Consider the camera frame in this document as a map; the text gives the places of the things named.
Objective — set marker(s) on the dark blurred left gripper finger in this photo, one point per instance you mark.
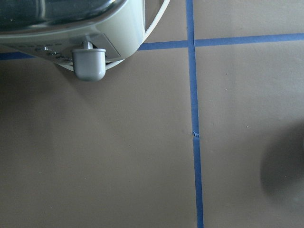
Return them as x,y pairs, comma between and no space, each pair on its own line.
282,166

